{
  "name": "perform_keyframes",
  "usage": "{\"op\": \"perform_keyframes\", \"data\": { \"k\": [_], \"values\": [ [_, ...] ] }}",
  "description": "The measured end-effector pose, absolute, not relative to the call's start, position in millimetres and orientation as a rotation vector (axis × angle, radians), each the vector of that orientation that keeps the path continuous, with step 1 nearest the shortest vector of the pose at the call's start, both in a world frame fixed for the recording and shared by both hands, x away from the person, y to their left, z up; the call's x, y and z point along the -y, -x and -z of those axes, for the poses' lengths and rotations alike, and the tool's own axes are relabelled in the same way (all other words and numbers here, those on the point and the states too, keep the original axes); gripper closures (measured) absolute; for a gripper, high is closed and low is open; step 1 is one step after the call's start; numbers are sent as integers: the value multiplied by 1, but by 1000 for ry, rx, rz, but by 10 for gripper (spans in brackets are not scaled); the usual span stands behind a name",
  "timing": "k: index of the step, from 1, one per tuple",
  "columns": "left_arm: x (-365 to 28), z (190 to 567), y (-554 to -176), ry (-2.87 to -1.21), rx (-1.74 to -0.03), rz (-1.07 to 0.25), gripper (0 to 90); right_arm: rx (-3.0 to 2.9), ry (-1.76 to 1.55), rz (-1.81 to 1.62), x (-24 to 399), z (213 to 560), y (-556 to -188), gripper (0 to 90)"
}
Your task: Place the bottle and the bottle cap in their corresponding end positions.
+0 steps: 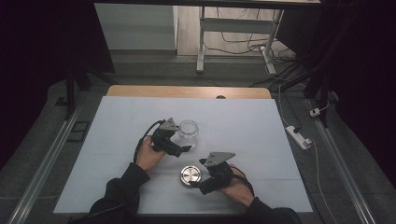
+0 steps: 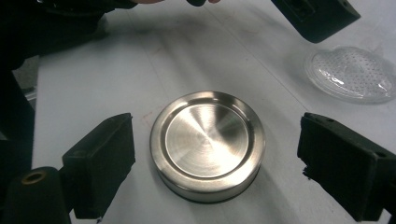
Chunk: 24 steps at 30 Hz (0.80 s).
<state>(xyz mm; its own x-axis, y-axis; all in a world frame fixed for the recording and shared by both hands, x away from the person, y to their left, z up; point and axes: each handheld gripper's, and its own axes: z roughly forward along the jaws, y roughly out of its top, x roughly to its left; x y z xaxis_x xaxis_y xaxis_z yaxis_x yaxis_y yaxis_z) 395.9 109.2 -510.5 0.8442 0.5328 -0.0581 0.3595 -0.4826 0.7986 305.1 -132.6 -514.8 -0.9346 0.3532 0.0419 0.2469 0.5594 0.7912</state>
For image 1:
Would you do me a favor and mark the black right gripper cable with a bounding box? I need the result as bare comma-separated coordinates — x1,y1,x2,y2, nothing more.
231,165,256,198

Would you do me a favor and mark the black metal stand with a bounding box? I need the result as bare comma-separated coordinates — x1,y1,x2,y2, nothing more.
297,6,354,129
55,57,117,121

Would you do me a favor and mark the person's left hand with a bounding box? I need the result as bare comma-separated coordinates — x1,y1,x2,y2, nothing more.
135,135,166,172

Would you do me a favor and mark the tangle of black floor cables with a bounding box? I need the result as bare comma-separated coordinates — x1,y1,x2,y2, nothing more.
204,7,307,90

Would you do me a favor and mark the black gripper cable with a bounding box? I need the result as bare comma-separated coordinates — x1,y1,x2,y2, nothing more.
231,165,256,198
133,119,166,164

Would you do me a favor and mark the white power strip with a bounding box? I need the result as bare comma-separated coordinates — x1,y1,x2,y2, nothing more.
285,124,313,151

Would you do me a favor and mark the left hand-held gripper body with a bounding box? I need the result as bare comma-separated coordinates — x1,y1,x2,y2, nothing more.
151,117,183,158

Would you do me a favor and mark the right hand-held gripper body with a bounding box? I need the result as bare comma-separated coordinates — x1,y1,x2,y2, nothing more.
204,151,236,189

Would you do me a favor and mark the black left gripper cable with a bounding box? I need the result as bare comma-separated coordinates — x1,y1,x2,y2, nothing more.
133,119,166,164

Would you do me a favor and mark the small black floor frame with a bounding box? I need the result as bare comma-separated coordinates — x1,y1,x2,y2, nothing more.
67,120,92,144

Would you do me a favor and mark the white table cover sheet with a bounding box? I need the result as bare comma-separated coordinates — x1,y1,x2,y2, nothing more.
52,95,314,216

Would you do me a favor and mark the wooden table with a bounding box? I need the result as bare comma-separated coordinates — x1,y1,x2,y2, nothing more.
106,84,273,100

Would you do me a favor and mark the round silver metal lid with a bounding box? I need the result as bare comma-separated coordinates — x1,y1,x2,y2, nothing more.
179,164,203,188

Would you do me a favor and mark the thin white cable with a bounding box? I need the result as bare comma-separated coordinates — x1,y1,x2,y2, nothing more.
277,83,340,224

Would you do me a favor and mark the aluminium floor rail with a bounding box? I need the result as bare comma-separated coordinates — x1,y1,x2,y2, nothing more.
306,98,377,224
7,92,87,224

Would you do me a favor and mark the white metal desk frame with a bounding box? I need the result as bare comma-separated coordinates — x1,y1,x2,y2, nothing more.
195,5,286,76

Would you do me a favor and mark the clear glass jar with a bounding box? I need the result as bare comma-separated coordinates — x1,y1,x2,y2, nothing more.
177,119,201,149

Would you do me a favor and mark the person's right hand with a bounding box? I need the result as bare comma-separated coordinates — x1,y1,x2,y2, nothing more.
219,163,256,208

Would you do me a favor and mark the black curtain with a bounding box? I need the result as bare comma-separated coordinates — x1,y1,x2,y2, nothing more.
0,0,117,171
317,0,396,188

